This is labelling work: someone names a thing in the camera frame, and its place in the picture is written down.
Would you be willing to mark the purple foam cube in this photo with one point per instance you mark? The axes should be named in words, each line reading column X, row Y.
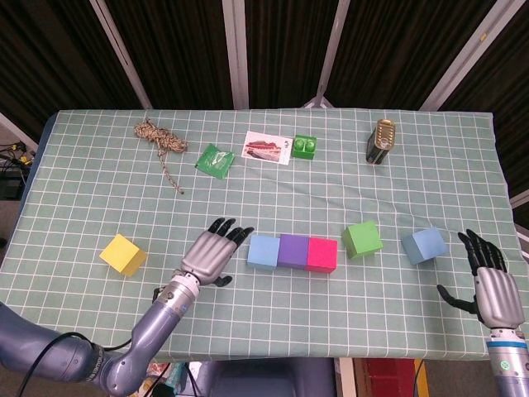
column 293, row 250

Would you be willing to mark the red box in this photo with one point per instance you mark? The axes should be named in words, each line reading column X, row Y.
column 388, row 378

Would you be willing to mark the black electronic box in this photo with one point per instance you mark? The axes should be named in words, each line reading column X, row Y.
column 8, row 186

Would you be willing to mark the green checked tablecloth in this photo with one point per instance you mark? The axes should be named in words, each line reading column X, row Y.
column 330, row 198

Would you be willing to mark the yellow foam cube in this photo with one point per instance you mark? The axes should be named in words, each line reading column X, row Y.
column 120, row 252

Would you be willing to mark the light blue foam cube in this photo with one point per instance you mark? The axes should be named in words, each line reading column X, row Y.
column 263, row 250

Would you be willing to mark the green toy brick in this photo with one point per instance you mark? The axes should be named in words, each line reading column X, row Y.
column 303, row 149

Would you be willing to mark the white table leg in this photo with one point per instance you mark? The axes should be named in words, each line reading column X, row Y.
column 347, row 378

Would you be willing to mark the dark pleated curtain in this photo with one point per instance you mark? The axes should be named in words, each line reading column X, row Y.
column 186, row 49

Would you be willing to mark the green foil sachet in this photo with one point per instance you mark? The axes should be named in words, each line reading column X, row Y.
column 215, row 161

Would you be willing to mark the steel blue foam cube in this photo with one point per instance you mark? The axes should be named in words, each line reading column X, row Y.
column 425, row 246

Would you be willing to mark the pile of colourful packages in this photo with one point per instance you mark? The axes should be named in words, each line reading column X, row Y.
column 173, row 374

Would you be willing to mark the green foam cube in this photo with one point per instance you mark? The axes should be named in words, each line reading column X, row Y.
column 361, row 240

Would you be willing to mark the white metal frame post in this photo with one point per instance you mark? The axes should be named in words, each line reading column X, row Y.
column 235, row 54
column 330, row 54
column 467, row 54
column 120, row 54

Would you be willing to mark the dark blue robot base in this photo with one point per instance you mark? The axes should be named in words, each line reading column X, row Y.
column 289, row 380

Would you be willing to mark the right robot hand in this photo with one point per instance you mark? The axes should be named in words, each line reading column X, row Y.
column 498, row 297

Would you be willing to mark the pink foam cube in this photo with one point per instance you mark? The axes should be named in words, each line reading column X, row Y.
column 322, row 254

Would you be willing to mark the white picture card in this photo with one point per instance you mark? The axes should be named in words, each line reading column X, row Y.
column 264, row 148

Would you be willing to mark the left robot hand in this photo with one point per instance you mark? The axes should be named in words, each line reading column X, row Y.
column 206, row 256

